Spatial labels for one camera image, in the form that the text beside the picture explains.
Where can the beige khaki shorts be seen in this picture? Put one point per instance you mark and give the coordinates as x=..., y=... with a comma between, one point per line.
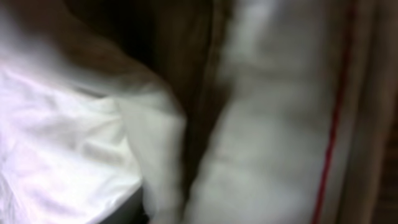
x=195, y=111

